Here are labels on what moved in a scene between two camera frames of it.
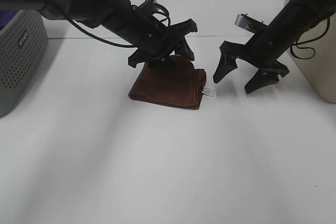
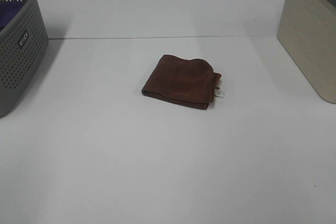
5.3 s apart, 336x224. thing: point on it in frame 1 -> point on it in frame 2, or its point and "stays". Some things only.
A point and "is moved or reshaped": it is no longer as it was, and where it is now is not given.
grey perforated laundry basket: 23,45 stays
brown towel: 179,84 is moved or reshaped
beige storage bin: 315,53 stays
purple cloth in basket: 6,16 stays
